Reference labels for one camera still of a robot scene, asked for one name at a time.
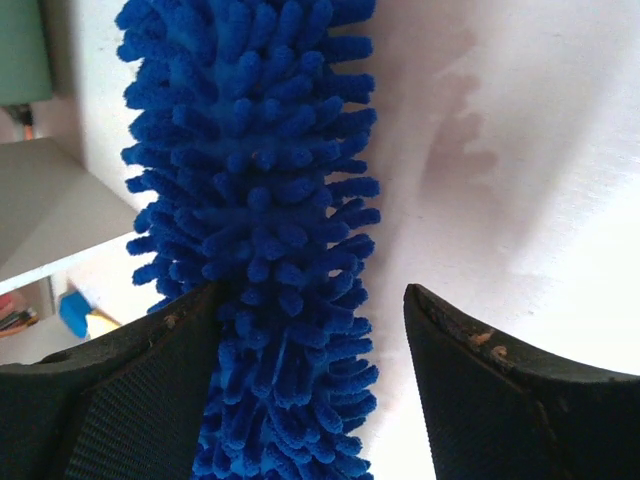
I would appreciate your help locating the white bookshelf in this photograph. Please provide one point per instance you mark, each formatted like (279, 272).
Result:
(62, 190)

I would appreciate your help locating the yellow sticky note pad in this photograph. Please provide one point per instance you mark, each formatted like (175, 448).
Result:
(100, 323)

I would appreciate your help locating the blue microfiber duster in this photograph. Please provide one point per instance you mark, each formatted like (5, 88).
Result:
(251, 140)

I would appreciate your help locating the blue small box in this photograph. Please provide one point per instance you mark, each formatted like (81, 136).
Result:
(73, 310)

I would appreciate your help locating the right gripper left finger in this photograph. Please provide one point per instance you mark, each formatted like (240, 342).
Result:
(128, 405)

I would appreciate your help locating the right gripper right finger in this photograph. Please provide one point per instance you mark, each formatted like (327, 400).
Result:
(496, 407)

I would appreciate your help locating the green desk organizer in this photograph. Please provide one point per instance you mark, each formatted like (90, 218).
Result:
(25, 73)

